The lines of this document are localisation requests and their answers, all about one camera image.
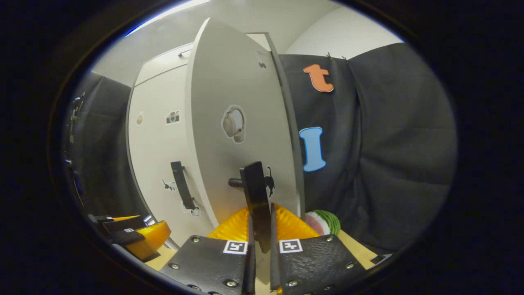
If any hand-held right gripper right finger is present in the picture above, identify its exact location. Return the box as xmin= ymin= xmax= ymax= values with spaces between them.
xmin=269 ymin=203 xmax=367 ymax=295

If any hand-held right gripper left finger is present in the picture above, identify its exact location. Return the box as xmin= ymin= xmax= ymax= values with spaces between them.
xmin=159 ymin=206 xmax=257 ymax=295

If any camera sticker shoe cabinet door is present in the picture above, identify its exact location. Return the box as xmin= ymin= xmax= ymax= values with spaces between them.
xmin=128 ymin=64 xmax=215 ymax=246

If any white double-door shoe cabinet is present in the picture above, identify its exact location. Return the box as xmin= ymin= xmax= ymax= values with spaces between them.
xmin=125 ymin=32 xmax=305 ymax=246

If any headphone sticker shoe cabinet door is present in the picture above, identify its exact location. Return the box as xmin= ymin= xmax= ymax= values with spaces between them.
xmin=185 ymin=17 xmax=305 ymax=230

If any watermelon slice toy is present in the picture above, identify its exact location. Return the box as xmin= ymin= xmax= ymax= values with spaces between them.
xmin=305 ymin=210 xmax=341 ymax=236

